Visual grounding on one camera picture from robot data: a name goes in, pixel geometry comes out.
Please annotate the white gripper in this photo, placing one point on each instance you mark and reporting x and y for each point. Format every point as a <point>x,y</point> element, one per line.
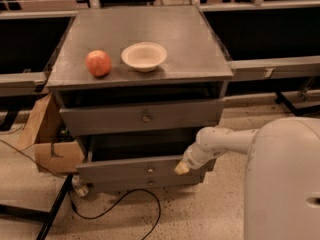
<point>192,159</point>

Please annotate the grey drawer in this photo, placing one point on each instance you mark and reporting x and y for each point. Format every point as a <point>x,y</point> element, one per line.
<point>142,117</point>
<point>110,159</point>
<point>130,184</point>

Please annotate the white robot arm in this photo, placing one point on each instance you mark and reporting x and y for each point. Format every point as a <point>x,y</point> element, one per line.
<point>282,175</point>

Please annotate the grey bottom drawer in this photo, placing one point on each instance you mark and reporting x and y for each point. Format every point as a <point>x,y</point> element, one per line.
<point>130,184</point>

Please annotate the grey wooden drawer cabinet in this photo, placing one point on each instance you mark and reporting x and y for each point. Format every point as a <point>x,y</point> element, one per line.
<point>195,67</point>

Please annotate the grey top drawer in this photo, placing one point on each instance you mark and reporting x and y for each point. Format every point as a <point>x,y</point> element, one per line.
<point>142,117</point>

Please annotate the plastic water bottle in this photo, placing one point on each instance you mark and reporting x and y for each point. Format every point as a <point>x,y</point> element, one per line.
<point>79,186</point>

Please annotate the white paper bowl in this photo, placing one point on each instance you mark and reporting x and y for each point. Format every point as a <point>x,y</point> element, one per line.
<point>144,56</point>

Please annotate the black chair base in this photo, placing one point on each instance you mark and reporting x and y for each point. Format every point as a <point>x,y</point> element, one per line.
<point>302,111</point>

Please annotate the red apple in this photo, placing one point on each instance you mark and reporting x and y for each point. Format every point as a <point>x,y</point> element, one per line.
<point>98,63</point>

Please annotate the brown cardboard box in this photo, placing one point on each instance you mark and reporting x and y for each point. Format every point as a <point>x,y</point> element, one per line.
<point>42,133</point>

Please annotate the grey right side rail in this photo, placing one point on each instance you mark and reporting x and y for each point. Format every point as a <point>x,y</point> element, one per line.
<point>275,68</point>

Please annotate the grey rail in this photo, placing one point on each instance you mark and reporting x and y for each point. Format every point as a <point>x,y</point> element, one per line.
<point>275,68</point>
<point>21,84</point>

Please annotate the grey left side rail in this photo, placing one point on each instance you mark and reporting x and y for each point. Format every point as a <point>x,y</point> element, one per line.
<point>21,84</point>

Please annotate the black metal floor frame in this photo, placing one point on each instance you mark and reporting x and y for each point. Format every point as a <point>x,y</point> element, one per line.
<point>45,218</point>

